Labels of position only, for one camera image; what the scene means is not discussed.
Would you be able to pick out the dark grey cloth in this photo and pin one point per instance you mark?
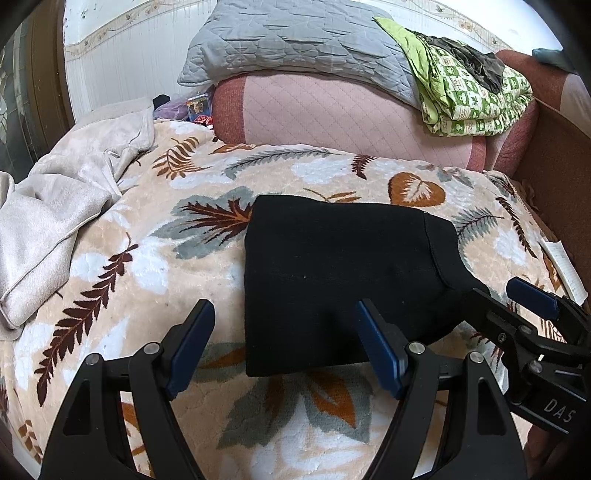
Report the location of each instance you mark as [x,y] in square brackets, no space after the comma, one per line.
[480,64]

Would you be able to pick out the small black item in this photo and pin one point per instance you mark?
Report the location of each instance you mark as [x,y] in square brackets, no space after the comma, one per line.
[160,100]

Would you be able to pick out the brown wooden door frame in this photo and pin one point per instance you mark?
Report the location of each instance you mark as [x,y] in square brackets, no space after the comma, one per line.
[48,69]

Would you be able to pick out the grey quilted pillow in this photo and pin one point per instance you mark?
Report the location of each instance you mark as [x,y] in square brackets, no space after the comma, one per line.
[295,41]

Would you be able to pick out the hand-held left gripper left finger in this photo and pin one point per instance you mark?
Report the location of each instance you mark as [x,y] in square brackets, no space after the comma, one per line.
[189,360]

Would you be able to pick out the purple plastic bag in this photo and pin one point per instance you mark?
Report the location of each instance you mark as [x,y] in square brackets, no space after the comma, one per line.
[173,110]

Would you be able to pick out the brown wooden headboard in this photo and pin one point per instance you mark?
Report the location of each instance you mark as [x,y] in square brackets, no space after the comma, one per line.
[563,184]

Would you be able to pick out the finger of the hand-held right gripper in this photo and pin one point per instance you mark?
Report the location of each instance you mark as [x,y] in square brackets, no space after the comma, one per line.
[535,295]
[503,327]

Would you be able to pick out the leaf print plush blanket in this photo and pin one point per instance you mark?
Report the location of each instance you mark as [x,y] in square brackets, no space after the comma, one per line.
[138,277]

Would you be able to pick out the black pants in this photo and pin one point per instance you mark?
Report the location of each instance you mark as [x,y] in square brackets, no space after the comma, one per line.
[332,277]

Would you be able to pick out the teal object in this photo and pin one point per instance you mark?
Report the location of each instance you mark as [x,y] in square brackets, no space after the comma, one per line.
[551,57]

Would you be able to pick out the pink quilted bedding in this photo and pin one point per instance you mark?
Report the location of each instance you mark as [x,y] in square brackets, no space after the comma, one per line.
[332,115]

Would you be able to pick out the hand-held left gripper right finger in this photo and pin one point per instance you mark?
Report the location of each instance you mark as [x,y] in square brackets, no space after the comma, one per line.
[378,346]

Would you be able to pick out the beige plush blanket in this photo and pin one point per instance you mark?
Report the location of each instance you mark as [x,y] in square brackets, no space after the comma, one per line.
[55,207]

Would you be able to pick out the green patterned cloth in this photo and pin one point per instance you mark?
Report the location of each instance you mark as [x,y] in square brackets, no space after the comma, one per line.
[461,104]

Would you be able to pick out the colourful printed box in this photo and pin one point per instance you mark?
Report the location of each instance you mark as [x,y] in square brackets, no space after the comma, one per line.
[199,110]

